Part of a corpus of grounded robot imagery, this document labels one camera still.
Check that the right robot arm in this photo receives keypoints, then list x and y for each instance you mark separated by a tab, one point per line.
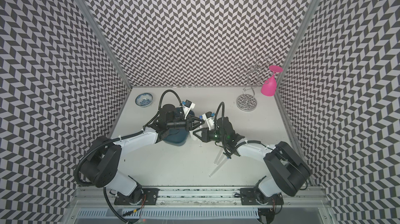
288	171

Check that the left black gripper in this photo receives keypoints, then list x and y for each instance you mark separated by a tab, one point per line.
190	123

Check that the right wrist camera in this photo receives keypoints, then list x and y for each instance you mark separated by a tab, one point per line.
209	118

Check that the teal plastic tray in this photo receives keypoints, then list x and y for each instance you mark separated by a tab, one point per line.
177	137

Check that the pink plastic wine glass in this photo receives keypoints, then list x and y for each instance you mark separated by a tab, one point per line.
270	85

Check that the blue white ceramic bowl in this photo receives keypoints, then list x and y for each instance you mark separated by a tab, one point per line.
144	100

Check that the chrome wire glass rack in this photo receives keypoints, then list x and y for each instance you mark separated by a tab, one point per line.
252	75

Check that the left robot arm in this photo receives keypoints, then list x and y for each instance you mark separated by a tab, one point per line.
100	165

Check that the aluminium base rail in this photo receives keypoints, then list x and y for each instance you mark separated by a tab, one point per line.
174	203

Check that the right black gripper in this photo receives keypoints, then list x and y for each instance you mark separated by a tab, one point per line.
204	137

